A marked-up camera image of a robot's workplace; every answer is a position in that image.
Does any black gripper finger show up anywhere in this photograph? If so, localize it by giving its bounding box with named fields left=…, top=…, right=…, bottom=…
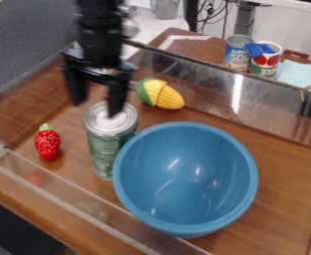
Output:
left=106, top=79, right=129, bottom=118
left=63, top=68, right=87, bottom=106

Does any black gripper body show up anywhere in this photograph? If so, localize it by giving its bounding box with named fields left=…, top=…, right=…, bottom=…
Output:
left=62, top=28, right=134, bottom=85

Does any red toy strawberry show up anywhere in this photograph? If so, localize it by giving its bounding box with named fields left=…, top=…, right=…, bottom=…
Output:
left=34, top=124, right=61, bottom=160

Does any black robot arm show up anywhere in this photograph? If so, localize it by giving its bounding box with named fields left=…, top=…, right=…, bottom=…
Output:
left=62, top=0, right=136, bottom=118

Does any blue bowl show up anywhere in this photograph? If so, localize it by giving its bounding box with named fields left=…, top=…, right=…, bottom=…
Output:
left=113, top=122, right=259, bottom=238

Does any yellow toy corn cob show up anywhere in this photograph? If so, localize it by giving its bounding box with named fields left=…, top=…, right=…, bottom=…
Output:
left=136, top=79, right=184, bottom=110

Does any green tin can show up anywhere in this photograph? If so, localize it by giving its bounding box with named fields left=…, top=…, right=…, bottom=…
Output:
left=83, top=102, right=138, bottom=180

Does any clear acrylic back barrier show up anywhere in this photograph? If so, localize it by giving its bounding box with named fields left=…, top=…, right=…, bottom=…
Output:
left=124, top=40, right=311, bottom=119

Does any clear acrylic barrier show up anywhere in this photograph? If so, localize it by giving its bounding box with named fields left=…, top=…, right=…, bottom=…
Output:
left=124, top=40, right=311, bottom=119
left=0, top=141, right=212, bottom=255

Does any blue soup can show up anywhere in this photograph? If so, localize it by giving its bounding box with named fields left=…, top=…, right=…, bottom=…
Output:
left=224, top=35, right=252, bottom=72

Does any blue plastic clip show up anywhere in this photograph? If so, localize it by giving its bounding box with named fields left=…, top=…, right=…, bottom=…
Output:
left=244, top=43, right=275, bottom=57

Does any red white tomato can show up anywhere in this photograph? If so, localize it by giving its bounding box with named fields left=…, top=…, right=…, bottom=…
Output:
left=248, top=41, right=281, bottom=79

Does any clear acrylic front barrier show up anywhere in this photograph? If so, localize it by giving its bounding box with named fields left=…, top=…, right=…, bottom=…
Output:
left=0, top=141, right=212, bottom=255

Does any light blue cloth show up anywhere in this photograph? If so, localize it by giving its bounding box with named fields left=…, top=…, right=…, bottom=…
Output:
left=277, top=60, right=311, bottom=89

